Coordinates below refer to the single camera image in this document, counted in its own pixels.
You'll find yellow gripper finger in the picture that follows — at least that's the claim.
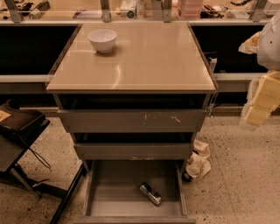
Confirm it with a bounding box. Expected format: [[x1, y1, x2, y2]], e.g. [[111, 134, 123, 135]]
[[241, 71, 280, 129], [238, 32, 261, 54]]

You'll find grey drawer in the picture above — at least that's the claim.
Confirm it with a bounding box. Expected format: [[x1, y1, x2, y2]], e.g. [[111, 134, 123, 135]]
[[74, 143, 193, 160], [58, 109, 206, 133], [74, 160, 196, 224]]

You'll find grey bottom drawer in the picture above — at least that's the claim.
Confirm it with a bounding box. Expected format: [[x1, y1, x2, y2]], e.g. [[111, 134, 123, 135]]
[[74, 160, 196, 224]]

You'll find redbull can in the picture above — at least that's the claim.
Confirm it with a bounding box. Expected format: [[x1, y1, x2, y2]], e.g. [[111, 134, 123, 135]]
[[139, 182, 162, 206]]

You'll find grey middle drawer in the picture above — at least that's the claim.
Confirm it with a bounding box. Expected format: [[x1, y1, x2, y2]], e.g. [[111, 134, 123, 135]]
[[74, 143, 193, 160]]

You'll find grey top drawer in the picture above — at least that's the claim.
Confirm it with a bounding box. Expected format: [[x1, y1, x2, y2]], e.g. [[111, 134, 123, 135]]
[[58, 109, 206, 133]]

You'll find crumpled white cloth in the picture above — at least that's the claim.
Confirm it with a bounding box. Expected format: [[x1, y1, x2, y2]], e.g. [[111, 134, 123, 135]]
[[185, 140, 211, 179]]

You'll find pink storage box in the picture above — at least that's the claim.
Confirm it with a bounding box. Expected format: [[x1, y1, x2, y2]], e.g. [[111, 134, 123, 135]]
[[178, 0, 203, 19]]

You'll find white clamp on counter side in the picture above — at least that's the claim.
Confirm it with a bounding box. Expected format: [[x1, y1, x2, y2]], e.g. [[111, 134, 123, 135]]
[[204, 52, 218, 72]]

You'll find white device with lens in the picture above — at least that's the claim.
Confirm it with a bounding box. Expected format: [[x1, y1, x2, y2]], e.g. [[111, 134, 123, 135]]
[[120, 0, 137, 18]]

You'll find beige counter cabinet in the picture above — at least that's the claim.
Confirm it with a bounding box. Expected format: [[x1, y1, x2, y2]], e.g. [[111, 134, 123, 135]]
[[47, 21, 216, 94]]

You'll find black tray with note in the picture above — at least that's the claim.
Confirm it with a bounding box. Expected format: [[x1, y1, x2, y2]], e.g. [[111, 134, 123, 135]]
[[0, 100, 49, 142]]

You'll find black cable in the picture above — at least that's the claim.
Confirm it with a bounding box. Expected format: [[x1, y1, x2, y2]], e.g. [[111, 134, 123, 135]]
[[27, 146, 52, 170]]

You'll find white bowl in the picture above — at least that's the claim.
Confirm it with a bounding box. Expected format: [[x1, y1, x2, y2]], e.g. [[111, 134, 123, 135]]
[[87, 29, 117, 53]]

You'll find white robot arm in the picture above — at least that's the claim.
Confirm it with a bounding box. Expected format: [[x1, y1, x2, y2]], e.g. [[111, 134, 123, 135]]
[[238, 11, 280, 130]]

